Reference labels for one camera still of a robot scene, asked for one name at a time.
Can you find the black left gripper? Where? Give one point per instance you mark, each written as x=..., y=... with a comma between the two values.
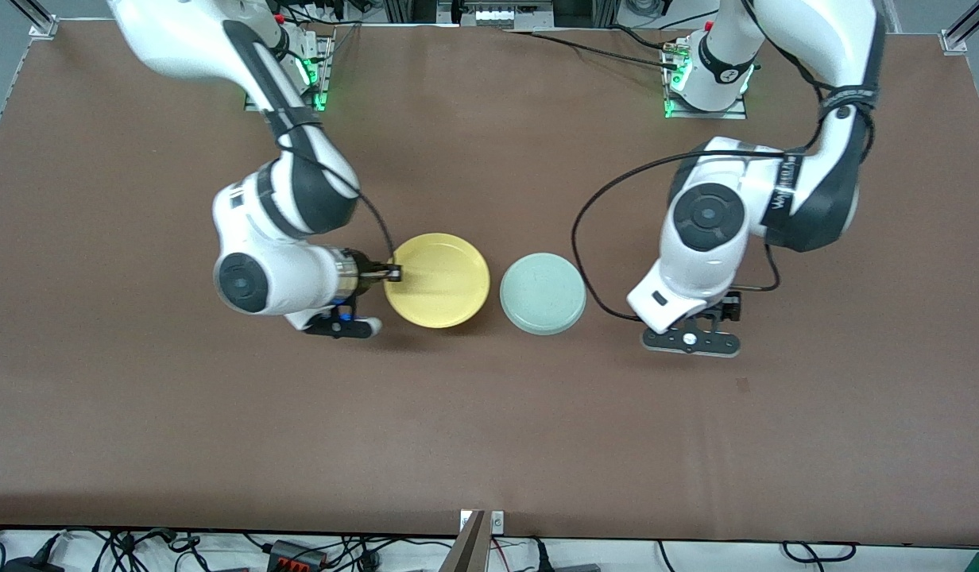
x=729, y=307

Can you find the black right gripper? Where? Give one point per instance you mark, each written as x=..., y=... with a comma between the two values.
x=372, y=275

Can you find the yellow round plate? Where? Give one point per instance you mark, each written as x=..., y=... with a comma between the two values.
x=438, y=280

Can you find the pale green round plate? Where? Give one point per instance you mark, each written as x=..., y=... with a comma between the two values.
x=543, y=294

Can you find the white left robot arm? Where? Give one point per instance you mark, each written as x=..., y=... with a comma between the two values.
x=704, y=230

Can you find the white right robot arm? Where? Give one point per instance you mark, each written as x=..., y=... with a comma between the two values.
x=283, y=206

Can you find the brown table cover cloth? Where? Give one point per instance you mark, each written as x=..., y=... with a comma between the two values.
x=489, y=437

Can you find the white terminal block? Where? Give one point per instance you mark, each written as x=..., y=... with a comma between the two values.
x=505, y=17

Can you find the slanted aluminium bar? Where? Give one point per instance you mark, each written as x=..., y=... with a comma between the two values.
x=467, y=548

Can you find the black orange power strip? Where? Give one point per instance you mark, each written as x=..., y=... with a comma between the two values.
x=297, y=556

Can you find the black power plug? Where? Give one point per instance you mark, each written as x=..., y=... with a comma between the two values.
x=541, y=556

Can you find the black floor device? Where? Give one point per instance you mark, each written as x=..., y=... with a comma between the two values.
x=29, y=566

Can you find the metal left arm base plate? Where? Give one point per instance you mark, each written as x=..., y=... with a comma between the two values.
x=728, y=114

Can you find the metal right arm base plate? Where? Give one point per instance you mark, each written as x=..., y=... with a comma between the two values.
x=324, y=79

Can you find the small white bracket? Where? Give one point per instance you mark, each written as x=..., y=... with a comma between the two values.
x=497, y=522

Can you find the aluminium corner bracket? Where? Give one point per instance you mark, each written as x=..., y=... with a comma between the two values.
x=44, y=28
x=954, y=41

